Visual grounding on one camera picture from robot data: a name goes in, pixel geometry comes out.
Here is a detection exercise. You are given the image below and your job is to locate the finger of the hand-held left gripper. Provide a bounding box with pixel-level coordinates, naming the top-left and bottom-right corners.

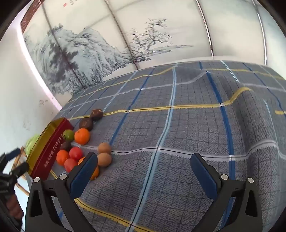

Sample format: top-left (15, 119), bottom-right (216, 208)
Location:
top-left (10, 162), bottom-right (29, 179)
top-left (0, 148), bottom-right (21, 168)

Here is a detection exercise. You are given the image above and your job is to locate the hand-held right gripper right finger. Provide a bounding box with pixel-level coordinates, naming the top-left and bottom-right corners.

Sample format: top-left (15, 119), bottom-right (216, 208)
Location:
top-left (190, 153), bottom-right (263, 232)

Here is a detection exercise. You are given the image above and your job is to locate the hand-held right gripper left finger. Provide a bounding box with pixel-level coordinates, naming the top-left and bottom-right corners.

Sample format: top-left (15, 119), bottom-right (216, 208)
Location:
top-left (25, 152), bottom-right (99, 232)

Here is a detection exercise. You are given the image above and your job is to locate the orange mandarin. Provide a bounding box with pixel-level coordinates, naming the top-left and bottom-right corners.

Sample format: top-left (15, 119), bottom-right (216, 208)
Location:
top-left (74, 128), bottom-right (91, 145)
top-left (56, 150), bottom-right (70, 165)
top-left (78, 157), bottom-right (100, 180)

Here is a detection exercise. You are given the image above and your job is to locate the red tomato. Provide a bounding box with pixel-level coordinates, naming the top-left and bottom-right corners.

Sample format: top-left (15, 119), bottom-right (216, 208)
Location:
top-left (64, 158), bottom-right (78, 173)
top-left (69, 147), bottom-right (83, 161)

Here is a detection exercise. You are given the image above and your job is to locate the small tan round fruit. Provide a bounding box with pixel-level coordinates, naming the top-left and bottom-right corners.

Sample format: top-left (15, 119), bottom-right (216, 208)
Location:
top-left (98, 142), bottom-right (112, 155)
top-left (97, 153), bottom-right (112, 167)

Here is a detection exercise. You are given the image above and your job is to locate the red and gold tin box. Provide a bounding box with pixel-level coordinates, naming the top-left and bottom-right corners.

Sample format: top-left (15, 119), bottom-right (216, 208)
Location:
top-left (26, 118), bottom-right (75, 180)

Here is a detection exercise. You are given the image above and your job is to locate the person's left hand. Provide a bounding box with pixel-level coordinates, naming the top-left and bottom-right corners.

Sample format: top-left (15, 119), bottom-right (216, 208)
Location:
top-left (7, 194), bottom-right (24, 221)

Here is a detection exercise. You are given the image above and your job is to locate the wooden chair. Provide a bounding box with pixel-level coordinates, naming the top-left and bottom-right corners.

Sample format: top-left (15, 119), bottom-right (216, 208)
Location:
top-left (10, 146), bottom-right (30, 195)

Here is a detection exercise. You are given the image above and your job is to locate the green tissue pack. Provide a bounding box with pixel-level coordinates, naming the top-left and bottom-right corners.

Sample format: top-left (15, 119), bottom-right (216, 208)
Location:
top-left (24, 134), bottom-right (42, 157)

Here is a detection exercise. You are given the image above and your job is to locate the landscape wall mural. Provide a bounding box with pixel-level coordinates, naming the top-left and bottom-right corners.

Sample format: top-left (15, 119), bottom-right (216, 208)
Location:
top-left (20, 0), bottom-right (286, 95)

